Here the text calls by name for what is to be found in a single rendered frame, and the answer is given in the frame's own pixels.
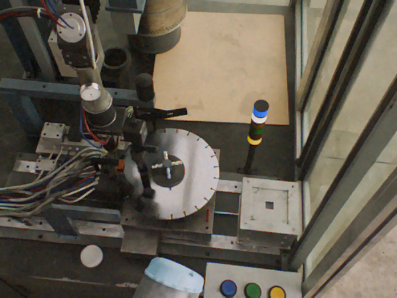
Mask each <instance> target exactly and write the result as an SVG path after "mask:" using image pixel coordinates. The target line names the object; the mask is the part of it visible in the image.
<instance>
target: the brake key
mask: <svg viewBox="0 0 397 298"><path fill-rule="evenodd" d="M235 290H236V287H235V285H234V284H233V283H232V282H230V281H225V283H224V284H223V285H222V291H223V294H224V295H226V296H231V295H233V294H234V293H235Z"/></svg>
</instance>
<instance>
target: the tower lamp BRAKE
mask: <svg viewBox="0 0 397 298"><path fill-rule="evenodd" d="M268 109H269V103H268V102H267V101H266V100H256V101H255V102H254V105H253V114H254V115H255V116H256V117H258V118H263V117H265V116H267V113H268Z"/></svg>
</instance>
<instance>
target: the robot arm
mask: <svg viewBox="0 0 397 298"><path fill-rule="evenodd" d="M202 286H203V278H202V277H201V276H200V275H199V274H197V273H196V272H194V271H193V270H191V269H188V268H187V267H184V266H183V265H180V264H178V263H175V262H173V261H170V260H167V259H163V257H157V258H154V259H153V260H152V261H151V262H150V264H149V266H148V268H146V270H145V271H144V275H143V277H142V279H141V282H140V284H139V286H138V288H137V289H136V292H135V294H134V295H133V296H132V298H198V296H199V293H200V292H201V291H202Z"/></svg>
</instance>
